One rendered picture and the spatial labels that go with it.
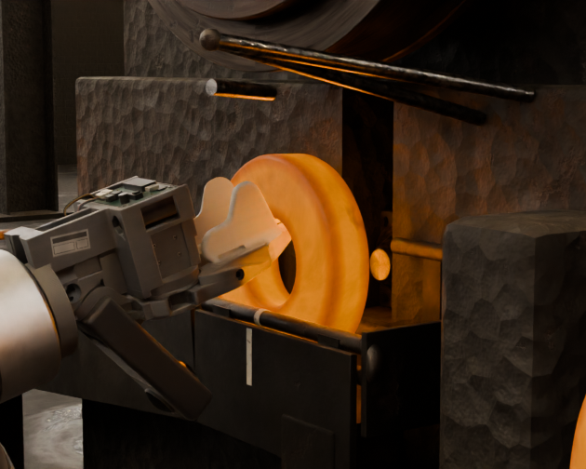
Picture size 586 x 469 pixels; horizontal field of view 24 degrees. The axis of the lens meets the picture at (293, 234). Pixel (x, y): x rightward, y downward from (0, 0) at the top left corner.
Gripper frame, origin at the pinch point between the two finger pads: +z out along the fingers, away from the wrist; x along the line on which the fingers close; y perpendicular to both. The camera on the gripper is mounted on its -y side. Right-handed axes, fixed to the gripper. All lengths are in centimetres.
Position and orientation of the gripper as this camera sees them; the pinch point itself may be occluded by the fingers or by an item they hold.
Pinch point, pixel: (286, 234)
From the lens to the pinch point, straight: 97.7
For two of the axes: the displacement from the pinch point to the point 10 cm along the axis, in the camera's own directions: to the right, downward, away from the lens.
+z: 7.9, -3.5, 5.1
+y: -2.2, -9.3, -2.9
